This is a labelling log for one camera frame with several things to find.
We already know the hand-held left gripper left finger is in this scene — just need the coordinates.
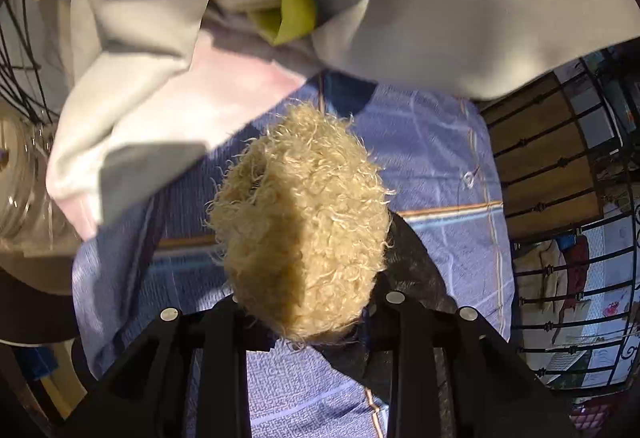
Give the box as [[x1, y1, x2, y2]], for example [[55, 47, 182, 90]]
[[64, 294, 275, 438]]

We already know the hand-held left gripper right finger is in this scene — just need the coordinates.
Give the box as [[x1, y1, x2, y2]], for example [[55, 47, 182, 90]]
[[359, 290, 577, 438]]

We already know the black jacket with fleece lining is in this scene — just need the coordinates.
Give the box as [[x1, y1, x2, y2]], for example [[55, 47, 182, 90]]
[[202, 102, 457, 400]]

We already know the white quilted sofa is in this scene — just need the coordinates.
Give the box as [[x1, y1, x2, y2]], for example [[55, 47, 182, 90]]
[[514, 203, 640, 386]]

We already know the blue plaid bed sheet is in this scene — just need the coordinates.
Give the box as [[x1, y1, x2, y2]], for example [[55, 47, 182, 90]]
[[72, 73, 516, 438]]

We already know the black iron bed railing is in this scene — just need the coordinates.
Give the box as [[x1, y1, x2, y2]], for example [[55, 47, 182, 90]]
[[477, 43, 640, 400]]

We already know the wooden panel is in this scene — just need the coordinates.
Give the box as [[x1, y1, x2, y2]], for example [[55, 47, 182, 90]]
[[481, 72, 605, 240]]

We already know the clear plastic bottle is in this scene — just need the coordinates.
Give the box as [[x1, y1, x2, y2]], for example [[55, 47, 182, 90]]
[[0, 110, 83, 251]]

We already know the yellow green cloth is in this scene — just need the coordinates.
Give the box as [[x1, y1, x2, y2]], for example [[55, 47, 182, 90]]
[[250, 0, 319, 45]]

